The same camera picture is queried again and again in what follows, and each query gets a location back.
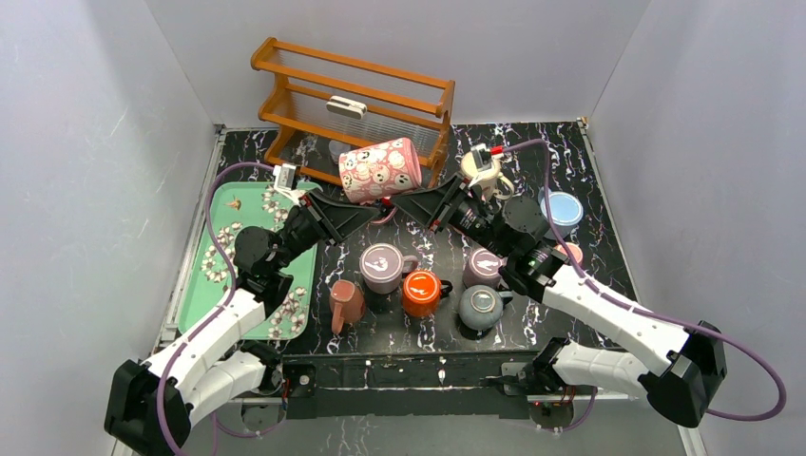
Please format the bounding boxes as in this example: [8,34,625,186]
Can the black table front rail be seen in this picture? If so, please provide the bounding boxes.
[283,351,536,419]

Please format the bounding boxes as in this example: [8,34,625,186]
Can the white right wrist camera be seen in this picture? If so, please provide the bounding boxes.
[470,143,505,184]

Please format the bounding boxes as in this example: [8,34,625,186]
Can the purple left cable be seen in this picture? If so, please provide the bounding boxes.
[156,161,288,456]

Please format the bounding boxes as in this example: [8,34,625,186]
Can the white clip on rack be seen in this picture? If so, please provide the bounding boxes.
[326,95,368,120]

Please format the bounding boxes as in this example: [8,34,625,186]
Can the mauve mug white logo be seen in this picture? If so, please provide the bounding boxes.
[359,243,419,295]

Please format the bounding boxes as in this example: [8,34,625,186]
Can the clear glass cup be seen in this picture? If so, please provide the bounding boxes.
[328,140,352,164]

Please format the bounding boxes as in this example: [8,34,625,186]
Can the mauve mug behind arm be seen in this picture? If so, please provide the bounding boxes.
[462,248,506,289]

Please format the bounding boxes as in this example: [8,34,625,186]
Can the purple cable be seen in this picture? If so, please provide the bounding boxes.
[156,161,288,456]
[502,138,788,423]

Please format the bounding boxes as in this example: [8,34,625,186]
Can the light blue mug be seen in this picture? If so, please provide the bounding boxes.
[538,189,584,238]

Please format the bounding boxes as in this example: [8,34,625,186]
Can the orange mug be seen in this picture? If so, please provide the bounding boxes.
[401,270,453,318]

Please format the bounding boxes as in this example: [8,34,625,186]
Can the orange wooden rack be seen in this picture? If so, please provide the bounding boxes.
[251,37,455,185]

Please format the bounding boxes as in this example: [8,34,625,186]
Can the small pink cup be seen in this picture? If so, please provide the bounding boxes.
[554,242,584,265]

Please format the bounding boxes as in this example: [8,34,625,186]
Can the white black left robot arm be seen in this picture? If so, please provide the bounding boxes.
[104,190,380,455]

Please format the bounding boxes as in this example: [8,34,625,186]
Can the salmon pink mug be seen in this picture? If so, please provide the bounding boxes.
[329,279,366,334]

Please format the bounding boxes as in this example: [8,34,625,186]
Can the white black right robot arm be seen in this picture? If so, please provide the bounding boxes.
[390,176,727,428]

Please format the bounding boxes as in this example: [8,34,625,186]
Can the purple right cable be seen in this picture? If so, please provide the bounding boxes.
[502,138,788,423]

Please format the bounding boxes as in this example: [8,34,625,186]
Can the cream speckled mug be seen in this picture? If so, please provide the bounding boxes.
[460,153,515,201]

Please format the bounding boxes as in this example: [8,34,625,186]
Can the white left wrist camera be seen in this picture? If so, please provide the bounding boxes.
[273,162,304,205]

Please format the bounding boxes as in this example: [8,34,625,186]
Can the grey blue mug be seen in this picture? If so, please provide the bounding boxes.
[458,285,514,332]

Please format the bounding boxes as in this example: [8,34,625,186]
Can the pink ghost pattern mug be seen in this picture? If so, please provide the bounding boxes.
[338,138,422,203]

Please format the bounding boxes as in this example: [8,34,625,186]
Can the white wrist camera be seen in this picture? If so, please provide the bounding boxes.
[273,162,304,205]
[470,143,505,184]

